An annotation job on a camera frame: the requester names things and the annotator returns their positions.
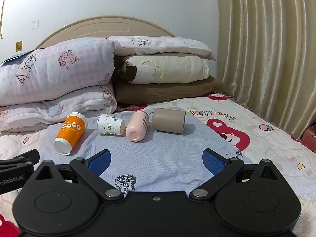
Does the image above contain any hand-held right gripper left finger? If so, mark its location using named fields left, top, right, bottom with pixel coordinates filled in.
left=32, top=149, right=124, bottom=202

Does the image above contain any pink cup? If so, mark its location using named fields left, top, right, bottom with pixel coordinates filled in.
left=125, top=111, right=149, bottom=143

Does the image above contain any printed bed sheet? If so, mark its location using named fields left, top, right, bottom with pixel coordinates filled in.
left=0, top=92, right=316, bottom=237

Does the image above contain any cream pillow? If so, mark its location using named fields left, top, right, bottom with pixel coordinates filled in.
left=118, top=54, right=210, bottom=84

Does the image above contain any beige headboard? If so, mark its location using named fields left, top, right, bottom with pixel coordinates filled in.
left=35, top=16, right=176, bottom=50

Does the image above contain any pink checked folded quilt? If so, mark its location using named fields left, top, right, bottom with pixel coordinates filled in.
left=0, top=37, right=118, bottom=133

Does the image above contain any orange paper cup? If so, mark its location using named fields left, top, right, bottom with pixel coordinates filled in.
left=54, top=112, right=88, bottom=156

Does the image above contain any taupe cup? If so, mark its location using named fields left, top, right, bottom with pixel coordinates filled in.
left=151, top=108, right=186, bottom=134

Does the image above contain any brown pillow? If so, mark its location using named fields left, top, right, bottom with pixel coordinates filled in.
left=114, top=75, right=222, bottom=104

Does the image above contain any blue-grey patterned cloth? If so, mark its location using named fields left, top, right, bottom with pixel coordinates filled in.
left=38, top=106, right=253, bottom=193

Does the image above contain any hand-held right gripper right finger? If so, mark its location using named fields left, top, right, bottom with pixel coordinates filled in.
left=190, top=148, right=282, bottom=201

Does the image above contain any white cup with green print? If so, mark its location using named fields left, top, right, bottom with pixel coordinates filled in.
left=97, top=113, right=125, bottom=136

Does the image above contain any pink and white printed pillow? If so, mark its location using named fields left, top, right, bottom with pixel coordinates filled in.
left=108, top=36, right=217, bottom=61

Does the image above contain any red cloth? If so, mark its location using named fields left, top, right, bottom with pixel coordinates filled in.
left=301, top=125, right=316, bottom=153

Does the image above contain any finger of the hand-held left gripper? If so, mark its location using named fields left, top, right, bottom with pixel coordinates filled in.
left=0, top=149, right=40, bottom=170

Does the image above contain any cream curtain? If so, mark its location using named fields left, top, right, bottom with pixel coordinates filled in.
left=217, top=0, right=316, bottom=139

